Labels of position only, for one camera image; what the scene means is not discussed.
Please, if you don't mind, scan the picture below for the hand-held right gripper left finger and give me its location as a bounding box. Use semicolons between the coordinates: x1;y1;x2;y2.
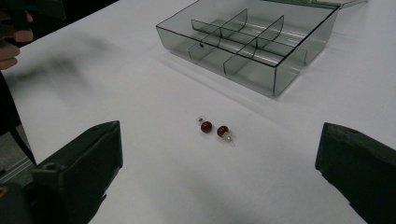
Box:
31;119;124;224

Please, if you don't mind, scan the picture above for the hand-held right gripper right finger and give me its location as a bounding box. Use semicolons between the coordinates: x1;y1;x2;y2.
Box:
315;121;396;224

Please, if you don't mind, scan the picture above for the red bead stud earring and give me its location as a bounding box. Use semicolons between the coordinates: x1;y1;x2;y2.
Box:
197;117;214;134
216;125;235;147

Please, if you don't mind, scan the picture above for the clear grey compartment box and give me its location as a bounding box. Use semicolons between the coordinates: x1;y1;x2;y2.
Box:
155;0;369;98

